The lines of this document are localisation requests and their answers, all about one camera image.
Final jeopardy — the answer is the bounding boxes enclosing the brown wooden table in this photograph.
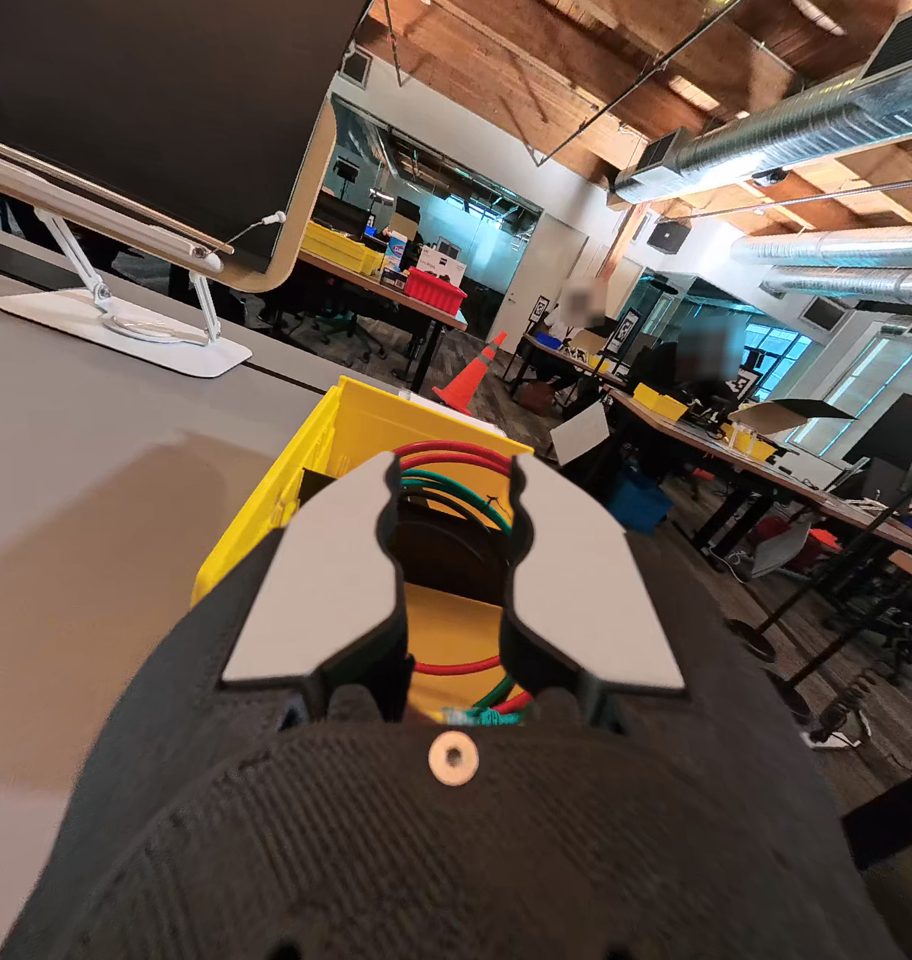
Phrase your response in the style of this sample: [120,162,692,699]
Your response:
[606,386,912,560]
[294,247,470,396]

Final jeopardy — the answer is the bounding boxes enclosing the red plastic bin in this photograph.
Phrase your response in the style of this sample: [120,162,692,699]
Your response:
[403,267,469,315]

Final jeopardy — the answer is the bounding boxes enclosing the red ethernet cable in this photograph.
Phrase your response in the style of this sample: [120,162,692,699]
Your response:
[392,441,536,715]

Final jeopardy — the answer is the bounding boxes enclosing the blue floor crate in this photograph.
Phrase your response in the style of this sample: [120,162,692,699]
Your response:
[608,471,676,537]

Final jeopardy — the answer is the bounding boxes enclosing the long yellow plastic bin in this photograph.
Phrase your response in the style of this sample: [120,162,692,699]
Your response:
[300,219,387,276]

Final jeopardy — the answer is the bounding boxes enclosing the printed paper sheet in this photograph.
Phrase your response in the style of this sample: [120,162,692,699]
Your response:
[396,390,506,436]

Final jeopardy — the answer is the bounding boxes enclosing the orange traffic cone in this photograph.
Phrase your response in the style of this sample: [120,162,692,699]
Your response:
[432,330,509,418]

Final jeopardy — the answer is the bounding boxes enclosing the silver ventilation ducts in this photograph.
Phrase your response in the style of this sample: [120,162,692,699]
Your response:
[612,66,912,306]

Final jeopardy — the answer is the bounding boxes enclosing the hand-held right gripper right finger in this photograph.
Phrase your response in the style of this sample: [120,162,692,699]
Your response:
[502,454,687,691]

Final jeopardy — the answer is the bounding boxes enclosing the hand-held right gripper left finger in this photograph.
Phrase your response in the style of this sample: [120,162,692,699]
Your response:
[220,451,411,685]

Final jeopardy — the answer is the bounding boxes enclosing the white cardboard box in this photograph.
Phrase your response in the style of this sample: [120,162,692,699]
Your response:
[414,246,469,285]

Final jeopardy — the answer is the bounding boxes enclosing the green ethernet cable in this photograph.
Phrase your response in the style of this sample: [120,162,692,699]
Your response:
[398,468,526,727]

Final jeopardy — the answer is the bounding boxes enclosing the large black screen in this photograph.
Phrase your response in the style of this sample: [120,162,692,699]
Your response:
[844,393,912,472]

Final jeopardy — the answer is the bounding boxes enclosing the black cable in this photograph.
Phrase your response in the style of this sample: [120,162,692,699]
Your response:
[384,491,514,603]

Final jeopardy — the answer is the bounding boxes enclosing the small yellow plastic bin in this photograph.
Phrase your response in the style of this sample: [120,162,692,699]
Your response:
[633,381,689,422]

